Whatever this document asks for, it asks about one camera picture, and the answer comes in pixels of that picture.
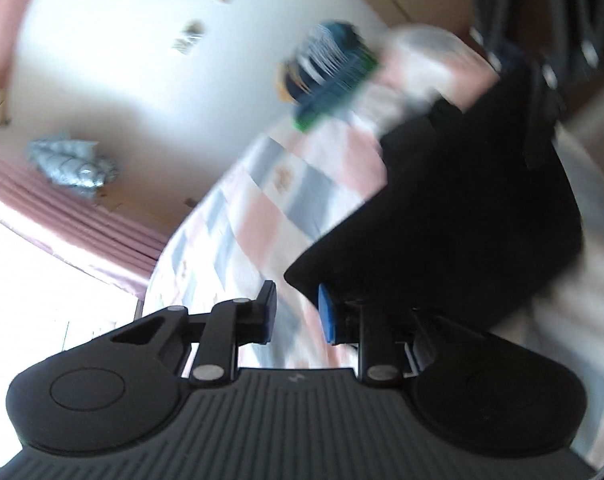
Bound black trousers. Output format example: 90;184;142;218
285;67;583;330

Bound blue folded garment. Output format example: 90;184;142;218
293;44;378;122

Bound pink curtain far side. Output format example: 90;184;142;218
0;0;168;300

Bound checkered pink grey quilt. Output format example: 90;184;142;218
144;25;604;467

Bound patterned hanging cloth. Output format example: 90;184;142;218
28;134;119;200

